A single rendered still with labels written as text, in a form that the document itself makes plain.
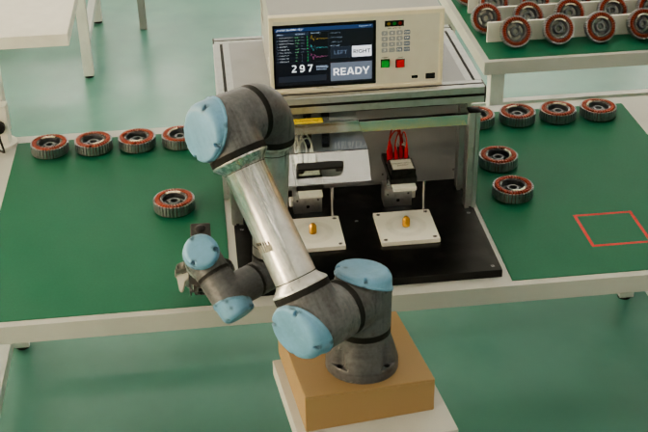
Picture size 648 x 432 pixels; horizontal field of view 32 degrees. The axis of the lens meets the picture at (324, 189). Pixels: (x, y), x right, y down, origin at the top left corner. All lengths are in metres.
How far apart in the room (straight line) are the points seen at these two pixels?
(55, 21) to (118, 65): 2.85
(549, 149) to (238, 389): 1.22
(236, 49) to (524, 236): 0.93
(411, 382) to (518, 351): 1.51
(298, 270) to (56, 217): 1.13
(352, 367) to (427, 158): 0.98
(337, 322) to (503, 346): 1.72
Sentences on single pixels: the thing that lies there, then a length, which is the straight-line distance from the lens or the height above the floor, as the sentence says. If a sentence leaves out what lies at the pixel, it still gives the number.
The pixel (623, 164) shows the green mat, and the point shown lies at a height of 0.75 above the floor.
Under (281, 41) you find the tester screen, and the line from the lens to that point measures 2.81.
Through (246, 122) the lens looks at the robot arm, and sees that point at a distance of 2.17.
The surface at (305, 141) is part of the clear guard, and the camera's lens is 2.74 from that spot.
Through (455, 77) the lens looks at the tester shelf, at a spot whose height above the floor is 1.11.
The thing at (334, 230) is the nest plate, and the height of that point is 0.78.
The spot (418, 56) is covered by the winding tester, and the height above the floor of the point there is 1.20.
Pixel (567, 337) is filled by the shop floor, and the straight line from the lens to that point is 3.91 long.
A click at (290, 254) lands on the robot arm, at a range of 2.16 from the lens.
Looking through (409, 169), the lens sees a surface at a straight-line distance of 2.91.
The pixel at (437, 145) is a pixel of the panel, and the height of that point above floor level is 0.88.
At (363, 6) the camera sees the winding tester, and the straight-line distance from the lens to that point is 2.86.
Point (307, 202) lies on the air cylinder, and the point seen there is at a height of 0.80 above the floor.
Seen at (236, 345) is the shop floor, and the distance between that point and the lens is 3.83.
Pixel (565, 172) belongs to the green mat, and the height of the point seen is 0.75.
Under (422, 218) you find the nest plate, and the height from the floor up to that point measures 0.78.
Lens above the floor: 2.30
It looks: 29 degrees down
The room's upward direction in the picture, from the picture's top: 1 degrees counter-clockwise
